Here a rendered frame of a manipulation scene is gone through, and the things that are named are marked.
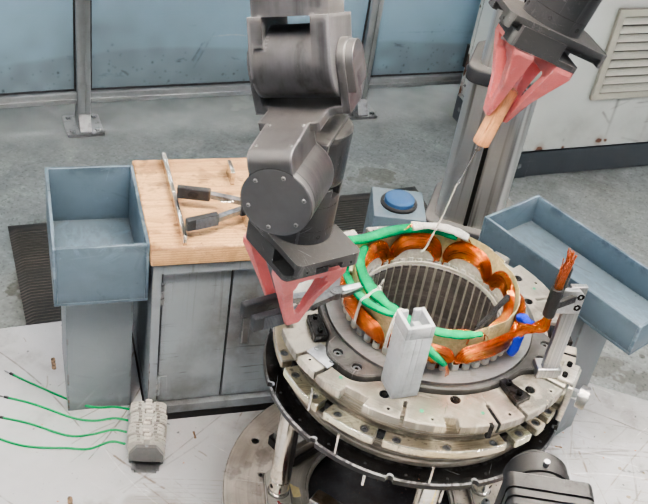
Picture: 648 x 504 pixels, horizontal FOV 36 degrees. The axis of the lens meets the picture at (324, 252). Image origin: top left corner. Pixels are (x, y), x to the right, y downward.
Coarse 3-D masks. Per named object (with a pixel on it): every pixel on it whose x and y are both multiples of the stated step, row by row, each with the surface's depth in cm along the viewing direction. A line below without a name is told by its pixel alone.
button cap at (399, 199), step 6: (390, 192) 132; (396, 192) 133; (402, 192) 133; (408, 192) 133; (390, 198) 131; (396, 198) 131; (402, 198) 132; (408, 198) 132; (390, 204) 131; (396, 204) 131; (402, 204) 131; (408, 204) 131
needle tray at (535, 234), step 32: (512, 224) 132; (544, 224) 134; (576, 224) 129; (512, 256) 125; (544, 256) 129; (608, 256) 127; (608, 288) 125; (640, 288) 124; (576, 320) 122; (608, 320) 116; (640, 320) 121; (576, 384) 132
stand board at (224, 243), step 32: (160, 160) 127; (192, 160) 128; (224, 160) 129; (160, 192) 121; (224, 192) 123; (160, 224) 116; (224, 224) 118; (160, 256) 113; (192, 256) 114; (224, 256) 115
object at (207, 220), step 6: (192, 216) 113; (198, 216) 113; (204, 216) 114; (210, 216) 114; (216, 216) 114; (186, 222) 113; (192, 222) 113; (198, 222) 113; (204, 222) 114; (210, 222) 114; (216, 222) 115; (186, 228) 113; (192, 228) 113; (198, 228) 114
